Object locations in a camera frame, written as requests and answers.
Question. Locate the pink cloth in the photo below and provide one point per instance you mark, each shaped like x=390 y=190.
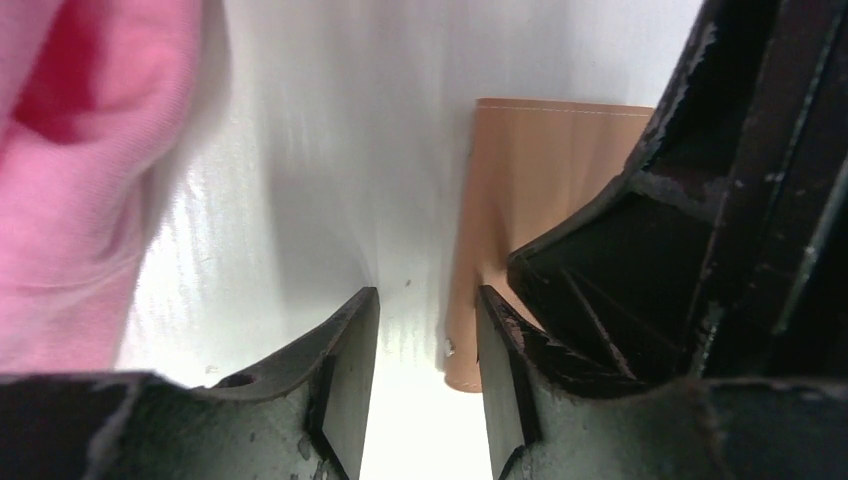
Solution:
x=93 y=93

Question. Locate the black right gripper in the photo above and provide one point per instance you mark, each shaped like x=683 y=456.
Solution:
x=754 y=122

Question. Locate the tan leather card holder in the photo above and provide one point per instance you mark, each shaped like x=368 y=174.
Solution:
x=533 y=163

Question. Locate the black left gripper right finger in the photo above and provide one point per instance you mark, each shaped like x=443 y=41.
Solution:
x=552 y=413

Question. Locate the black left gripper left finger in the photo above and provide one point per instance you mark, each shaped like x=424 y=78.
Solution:
x=300 y=413

